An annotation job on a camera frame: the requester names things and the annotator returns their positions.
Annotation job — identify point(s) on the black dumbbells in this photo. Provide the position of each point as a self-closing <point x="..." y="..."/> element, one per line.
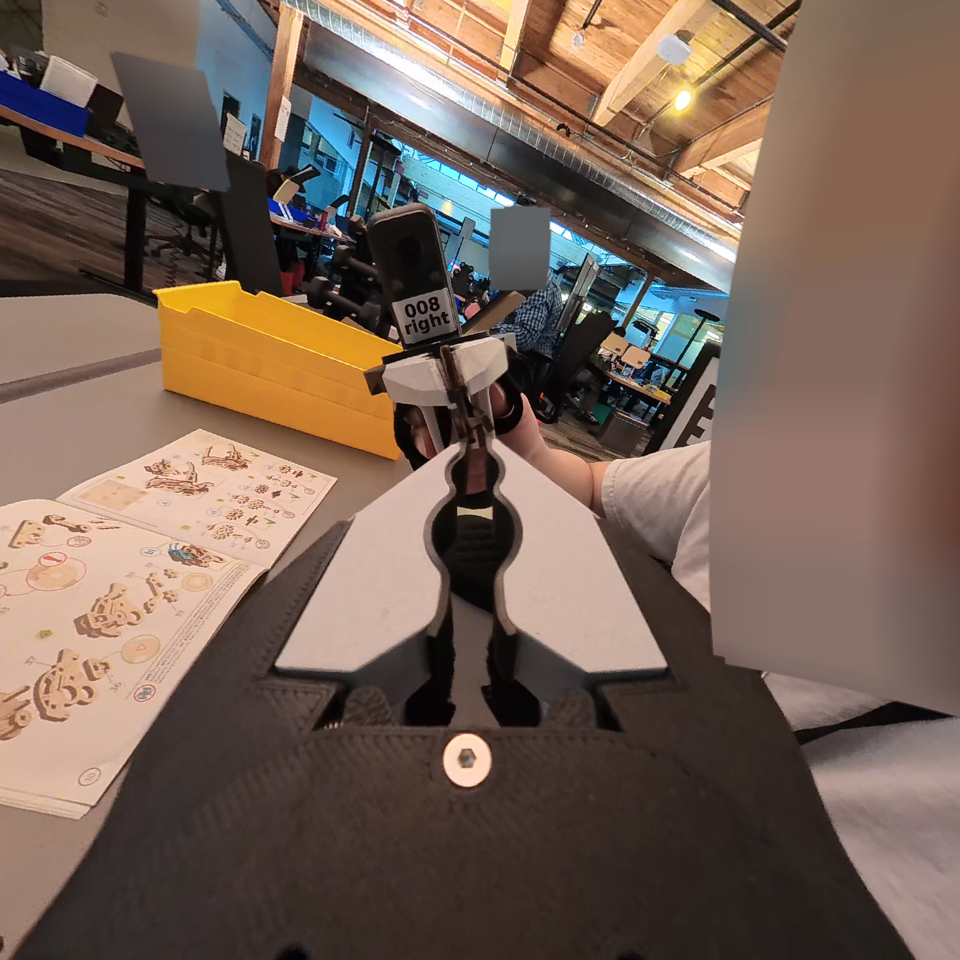
<point x="341" y="289"/>

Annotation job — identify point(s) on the blue storage bin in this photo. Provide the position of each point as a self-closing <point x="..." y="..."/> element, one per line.
<point x="41" y="105"/>

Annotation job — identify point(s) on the yellow plastic bin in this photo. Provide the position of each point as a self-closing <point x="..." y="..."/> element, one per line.
<point x="262" y="352"/>

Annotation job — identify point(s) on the black office chair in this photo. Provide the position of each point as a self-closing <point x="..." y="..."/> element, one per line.
<point x="577" y="364"/>

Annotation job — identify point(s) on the white ceiling device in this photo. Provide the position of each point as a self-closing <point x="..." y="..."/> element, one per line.
<point x="675" y="46"/>

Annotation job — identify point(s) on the yellow ceiling light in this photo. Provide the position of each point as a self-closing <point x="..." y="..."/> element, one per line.
<point x="682" y="99"/>

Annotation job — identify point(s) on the grey floor bin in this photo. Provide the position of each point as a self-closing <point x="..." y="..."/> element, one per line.
<point x="624" y="431"/>

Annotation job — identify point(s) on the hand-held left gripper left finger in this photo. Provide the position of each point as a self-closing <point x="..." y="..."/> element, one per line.
<point x="352" y="585"/>

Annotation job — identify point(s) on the model instruction booklet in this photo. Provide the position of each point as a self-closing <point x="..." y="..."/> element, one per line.
<point x="127" y="600"/>

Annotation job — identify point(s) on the wooden support pillar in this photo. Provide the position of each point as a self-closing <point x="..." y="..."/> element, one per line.
<point x="279" y="90"/>

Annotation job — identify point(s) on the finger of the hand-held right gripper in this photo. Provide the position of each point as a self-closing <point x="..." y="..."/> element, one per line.
<point x="484" y="364"/>
<point x="416" y="379"/>

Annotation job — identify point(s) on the black partition board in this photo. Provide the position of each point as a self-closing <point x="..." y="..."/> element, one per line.
<point x="251" y="232"/>

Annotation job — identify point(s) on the black floor lamp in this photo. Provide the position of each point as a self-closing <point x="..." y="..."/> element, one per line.
<point x="709" y="334"/>

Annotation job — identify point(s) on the wooden desk with black legs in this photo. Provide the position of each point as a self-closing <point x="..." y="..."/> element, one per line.
<point x="90" y="146"/>

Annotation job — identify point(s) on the white storage box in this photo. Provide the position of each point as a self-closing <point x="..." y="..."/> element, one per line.
<point x="69" y="79"/>

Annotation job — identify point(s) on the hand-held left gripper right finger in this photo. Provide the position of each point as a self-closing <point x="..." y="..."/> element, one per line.
<point x="577" y="592"/>

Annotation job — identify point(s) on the black and white sign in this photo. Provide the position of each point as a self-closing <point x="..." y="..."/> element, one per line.
<point x="694" y="409"/>

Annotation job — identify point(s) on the dark wooden model part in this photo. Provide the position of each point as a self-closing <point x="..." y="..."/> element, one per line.
<point x="466" y="420"/>

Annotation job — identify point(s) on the person's white shirt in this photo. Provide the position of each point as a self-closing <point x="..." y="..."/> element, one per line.
<point x="892" y="840"/>

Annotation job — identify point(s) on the person's right hand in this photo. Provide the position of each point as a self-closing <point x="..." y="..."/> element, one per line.
<point x="553" y="461"/>

